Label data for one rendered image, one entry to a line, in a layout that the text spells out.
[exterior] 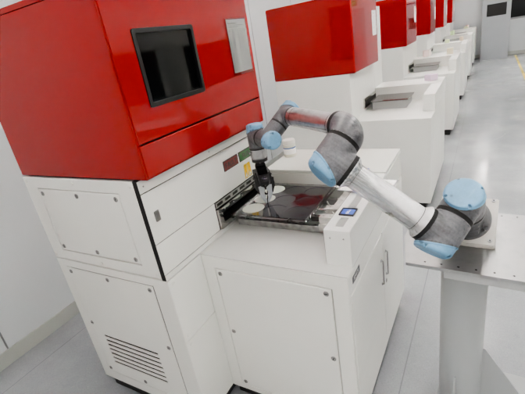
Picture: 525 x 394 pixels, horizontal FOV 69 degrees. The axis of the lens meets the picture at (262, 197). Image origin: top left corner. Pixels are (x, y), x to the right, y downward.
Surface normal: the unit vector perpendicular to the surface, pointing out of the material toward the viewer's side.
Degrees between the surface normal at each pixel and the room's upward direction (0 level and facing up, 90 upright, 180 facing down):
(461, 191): 34
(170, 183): 90
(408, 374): 0
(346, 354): 90
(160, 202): 90
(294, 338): 90
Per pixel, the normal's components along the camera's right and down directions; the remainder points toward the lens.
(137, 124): 0.87, 0.05
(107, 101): -0.48, 0.40
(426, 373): -0.16, -0.91
